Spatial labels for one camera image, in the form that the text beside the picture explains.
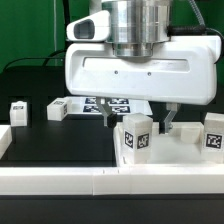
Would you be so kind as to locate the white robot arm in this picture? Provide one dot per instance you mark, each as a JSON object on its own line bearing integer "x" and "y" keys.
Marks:
{"x": 130, "y": 50}

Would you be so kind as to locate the white square tabletop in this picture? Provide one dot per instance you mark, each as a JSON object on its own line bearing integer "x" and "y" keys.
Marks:
{"x": 184, "y": 144}

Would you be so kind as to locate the black vertical pole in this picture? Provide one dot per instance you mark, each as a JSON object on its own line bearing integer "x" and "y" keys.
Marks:
{"x": 66, "y": 11}

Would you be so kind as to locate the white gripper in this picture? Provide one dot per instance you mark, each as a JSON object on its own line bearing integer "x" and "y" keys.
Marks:
{"x": 182, "y": 70}

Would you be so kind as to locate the white fiducial marker board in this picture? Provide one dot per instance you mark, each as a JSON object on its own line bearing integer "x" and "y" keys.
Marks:
{"x": 87, "y": 105}

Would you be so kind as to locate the white obstacle fence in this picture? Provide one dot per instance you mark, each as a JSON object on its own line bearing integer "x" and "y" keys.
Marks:
{"x": 121, "y": 179}

